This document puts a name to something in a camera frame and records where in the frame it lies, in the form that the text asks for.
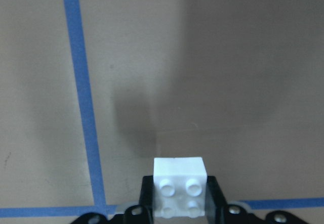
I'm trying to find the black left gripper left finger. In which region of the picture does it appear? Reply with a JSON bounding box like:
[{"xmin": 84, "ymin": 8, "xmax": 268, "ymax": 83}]
[{"xmin": 139, "ymin": 175, "xmax": 154, "ymax": 223}]

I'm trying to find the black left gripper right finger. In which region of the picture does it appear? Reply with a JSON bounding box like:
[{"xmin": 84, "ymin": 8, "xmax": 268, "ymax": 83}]
[{"xmin": 205, "ymin": 175, "xmax": 227, "ymax": 224}]

